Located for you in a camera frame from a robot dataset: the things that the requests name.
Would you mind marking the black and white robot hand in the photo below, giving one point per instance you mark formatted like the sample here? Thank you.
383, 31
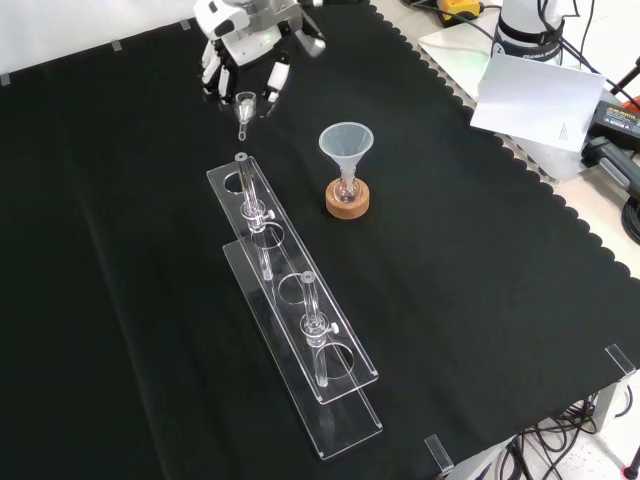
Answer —
240, 42

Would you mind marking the clear plastic funnel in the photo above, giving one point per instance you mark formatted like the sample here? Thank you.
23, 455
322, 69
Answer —
346, 142

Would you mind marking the round-bottom glass flask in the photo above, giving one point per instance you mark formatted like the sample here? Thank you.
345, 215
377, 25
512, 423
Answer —
347, 192

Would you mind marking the clear acrylic funnel stand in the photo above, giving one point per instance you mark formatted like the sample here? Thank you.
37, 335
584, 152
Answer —
295, 300

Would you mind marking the pale board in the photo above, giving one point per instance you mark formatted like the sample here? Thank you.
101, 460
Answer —
450, 45

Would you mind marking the yellow stop button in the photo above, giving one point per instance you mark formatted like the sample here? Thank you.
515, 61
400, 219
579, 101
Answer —
457, 7

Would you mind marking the black bench cloth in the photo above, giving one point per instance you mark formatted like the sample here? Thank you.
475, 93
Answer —
150, 280

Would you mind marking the white paper sheet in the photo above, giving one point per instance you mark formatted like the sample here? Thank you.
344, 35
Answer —
537, 102

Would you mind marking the black power supply box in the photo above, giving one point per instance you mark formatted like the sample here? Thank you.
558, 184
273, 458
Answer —
617, 120

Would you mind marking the black tripod with red joint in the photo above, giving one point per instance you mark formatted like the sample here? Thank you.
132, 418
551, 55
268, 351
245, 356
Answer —
625, 82

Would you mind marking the clear acrylic cloth clip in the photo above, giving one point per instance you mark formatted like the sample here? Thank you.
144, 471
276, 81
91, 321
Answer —
439, 452
621, 359

